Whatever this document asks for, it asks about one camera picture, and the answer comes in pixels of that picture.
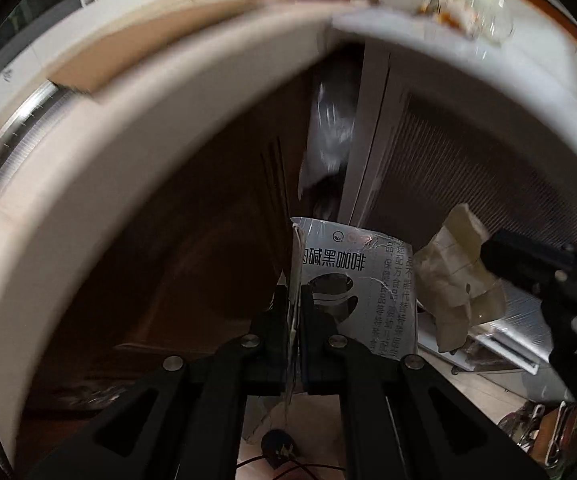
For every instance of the left blue slipper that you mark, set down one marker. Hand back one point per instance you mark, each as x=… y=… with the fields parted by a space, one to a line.
x=278 y=449

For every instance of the crumpled clear plastic bag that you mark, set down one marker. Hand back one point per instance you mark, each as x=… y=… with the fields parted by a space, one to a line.
x=330 y=133

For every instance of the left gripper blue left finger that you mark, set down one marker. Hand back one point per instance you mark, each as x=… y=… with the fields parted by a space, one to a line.
x=277 y=330

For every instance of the beige paper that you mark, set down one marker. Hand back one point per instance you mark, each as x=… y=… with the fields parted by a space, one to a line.
x=452 y=283

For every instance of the brown cardboard sheet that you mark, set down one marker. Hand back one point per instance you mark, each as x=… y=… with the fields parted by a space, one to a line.
x=163 y=49

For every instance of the steel dish rack sink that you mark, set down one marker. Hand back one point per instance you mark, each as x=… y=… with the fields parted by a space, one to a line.
x=29 y=124

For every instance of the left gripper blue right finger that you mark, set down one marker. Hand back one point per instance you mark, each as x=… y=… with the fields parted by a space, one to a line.
x=327 y=359

